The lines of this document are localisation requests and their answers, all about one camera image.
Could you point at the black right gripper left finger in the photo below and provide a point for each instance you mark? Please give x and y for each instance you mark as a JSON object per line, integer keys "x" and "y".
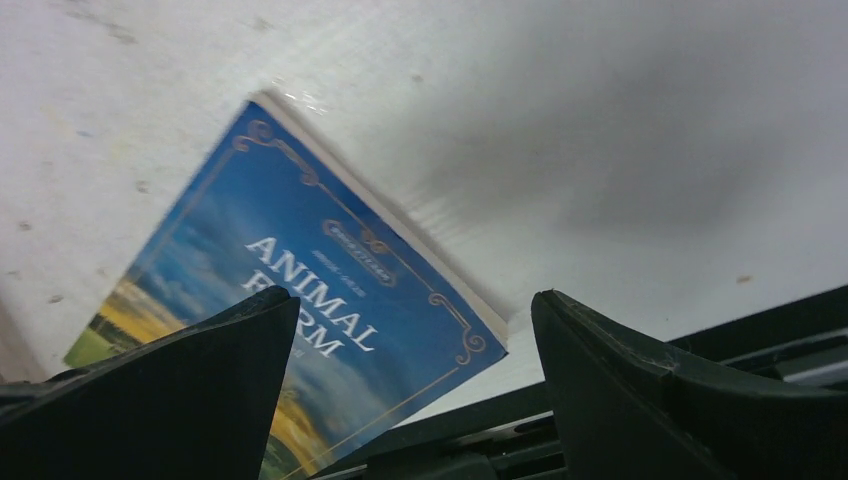
{"x": 195, "y": 404}

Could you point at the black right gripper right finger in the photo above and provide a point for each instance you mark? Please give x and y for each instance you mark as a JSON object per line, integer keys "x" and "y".
{"x": 628, "y": 406}

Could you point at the animal farm book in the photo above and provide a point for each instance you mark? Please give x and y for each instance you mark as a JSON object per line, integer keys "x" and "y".
{"x": 385, "y": 327}

